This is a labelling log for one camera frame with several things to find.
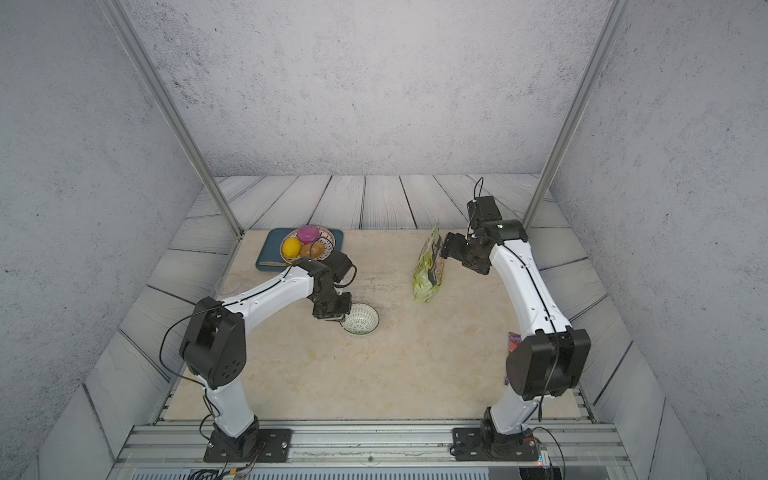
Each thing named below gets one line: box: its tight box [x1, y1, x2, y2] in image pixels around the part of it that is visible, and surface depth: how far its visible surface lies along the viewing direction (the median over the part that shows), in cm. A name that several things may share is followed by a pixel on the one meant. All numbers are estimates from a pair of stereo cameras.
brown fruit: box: [300, 240, 325, 259], surface depth 110 cm
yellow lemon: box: [282, 237, 302, 258], surface depth 111 cm
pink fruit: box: [297, 225, 319, 244], surface depth 113 cm
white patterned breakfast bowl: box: [339, 302, 380, 336], surface depth 93 cm
